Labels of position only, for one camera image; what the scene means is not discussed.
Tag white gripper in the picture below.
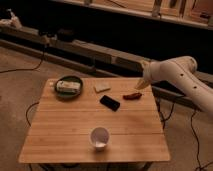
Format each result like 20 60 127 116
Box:
135 61 158 90

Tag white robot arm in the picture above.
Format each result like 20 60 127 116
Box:
135 56 213 116

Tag black smartphone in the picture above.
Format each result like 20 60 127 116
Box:
100 95 120 111

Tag slice of bread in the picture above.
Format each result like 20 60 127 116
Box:
94 83 111 93

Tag wooden table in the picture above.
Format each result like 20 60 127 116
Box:
19 78 170 163

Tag green bowl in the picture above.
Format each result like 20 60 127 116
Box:
54 76 83 99

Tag white box in bowl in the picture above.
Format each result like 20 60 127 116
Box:
56 81 81 93

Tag black device on ledge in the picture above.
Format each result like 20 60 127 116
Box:
57 29 75 42

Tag white object far left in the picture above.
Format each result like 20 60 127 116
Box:
0 9 22 29

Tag black cable right side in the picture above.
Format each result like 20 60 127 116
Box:
189 108 213 171

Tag black cable on floor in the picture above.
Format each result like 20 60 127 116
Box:
0 44 48 74

